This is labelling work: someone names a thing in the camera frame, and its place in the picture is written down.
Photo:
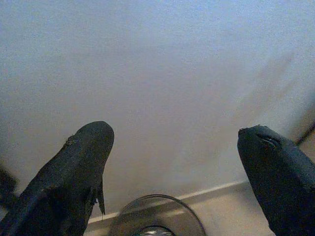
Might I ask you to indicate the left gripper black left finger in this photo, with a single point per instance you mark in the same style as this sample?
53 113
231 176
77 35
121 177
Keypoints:
64 177

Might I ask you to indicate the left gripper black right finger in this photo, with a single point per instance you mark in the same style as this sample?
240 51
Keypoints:
283 182

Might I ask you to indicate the white round floor fan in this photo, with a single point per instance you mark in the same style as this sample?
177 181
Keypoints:
157 231

